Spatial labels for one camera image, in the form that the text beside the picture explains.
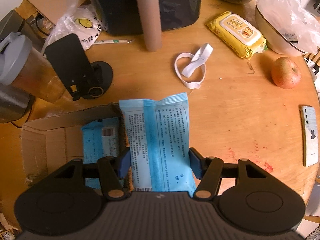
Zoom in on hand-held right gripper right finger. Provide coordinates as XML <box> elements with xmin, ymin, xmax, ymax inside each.
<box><xmin>188</xmin><ymin>147</ymin><xmax>269</xmax><ymax>200</ymax></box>

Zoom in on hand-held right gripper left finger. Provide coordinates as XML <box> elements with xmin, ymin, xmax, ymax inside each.
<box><xmin>51</xmin><ymin>149</ymin><xmax>132</xmax><ymax>201</ymax></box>

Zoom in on small blue packet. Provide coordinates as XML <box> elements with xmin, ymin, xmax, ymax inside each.
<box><xmin>80</xmin><ymin>117</ymin><xmax>125</xmax><ymax>190</ymax></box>

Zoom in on large blue packet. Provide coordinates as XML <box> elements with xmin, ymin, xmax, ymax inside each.
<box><xmin>119</xmin><ymin>92</ymin><xmax>197</xmax><ymax>197</ymax></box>

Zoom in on cardboard box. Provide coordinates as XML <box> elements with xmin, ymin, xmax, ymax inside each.
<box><xmin>21</xmin><ymin>102</ymin><xmax>133</xmax><ymax>193</ymax></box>

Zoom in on wooden desktop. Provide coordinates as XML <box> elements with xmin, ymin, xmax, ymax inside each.
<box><xmin>0</xmin><ymin>0</ymin><xmax>317</xmax><ymax>228</ymax></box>

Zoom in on rubber band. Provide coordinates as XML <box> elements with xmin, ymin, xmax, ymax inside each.
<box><xmin>87</xmin><ymin>86</ymin><xmax>105</xmax><ymax>98</ymax></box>

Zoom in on white elastic band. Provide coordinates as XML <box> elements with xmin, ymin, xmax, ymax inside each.
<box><xmin>174</xmin><ymin>43</ymin><xmax>214</xmax><ymax>90</ymax></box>

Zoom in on black phone stand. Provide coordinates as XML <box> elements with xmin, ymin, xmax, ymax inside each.
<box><xmin>44</xmin><ymin>33</ymin><xmax>113</xmax><ymax>102</ymax></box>

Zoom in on white smartphone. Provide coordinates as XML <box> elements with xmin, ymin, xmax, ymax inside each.
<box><xmin>301</xmin><ymin>105</ymin><xmax>320</xmax><ymax>167</ymax></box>

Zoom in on plastic bottle with grey lid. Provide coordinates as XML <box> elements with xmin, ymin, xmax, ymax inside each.
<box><xmin>0</xmin><ymin>31</ymin><xmax>67</xmax><ymax>103</ymax></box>

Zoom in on paper wrapped chopsticks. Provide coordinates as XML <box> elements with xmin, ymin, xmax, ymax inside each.
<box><xmin>92</xmin><ymin>39</ymin><xmax>137</xmax><ymax>45</ymax></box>

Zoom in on apple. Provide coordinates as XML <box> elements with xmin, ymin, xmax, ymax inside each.
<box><xmin>271</xmin><ymin>57</ymin><xmax>300</xmax><ymax>89</ymax></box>

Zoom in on silver rice cooker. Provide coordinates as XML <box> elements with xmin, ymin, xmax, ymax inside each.
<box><xmin>0</xmin><ymin>9</ymin><xmax>38</xmax><ymax>124</ymax></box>

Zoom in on yellow wet wipes pack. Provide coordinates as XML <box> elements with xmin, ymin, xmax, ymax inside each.
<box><xmin>205</xmin><ymin>11</ymin><xmax>268</xmax><ymax>60</ymax></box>

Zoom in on white printed plastic bag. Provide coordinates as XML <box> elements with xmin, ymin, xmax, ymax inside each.
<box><xmin>46</xmin><ymin>5</ymin><xmax>103</xmax><ymax>52</ymax></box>

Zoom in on white bowl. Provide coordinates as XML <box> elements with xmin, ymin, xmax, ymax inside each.
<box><xmin>255</xmin><ymin>2</ymin><xmax>309</xmax><ymax>57</ymax></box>

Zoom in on white power strip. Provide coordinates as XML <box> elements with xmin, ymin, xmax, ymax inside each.
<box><xmin>305</xmin><ymin>58</ymin><xmax>320</xmax><ymax>80</ymax></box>

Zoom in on dark blue air fryer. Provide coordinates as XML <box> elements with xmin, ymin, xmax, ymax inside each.
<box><xmin>84</xmin><ymin>0</ymin><xmax>204</xmax><ymax>53</ymax></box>

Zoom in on bowl with plastic bag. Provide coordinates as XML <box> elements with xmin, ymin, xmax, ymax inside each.
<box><xmin>255</xmin><ymin>0</ymin><xmax>320</xmax><ymax>55</ymax></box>

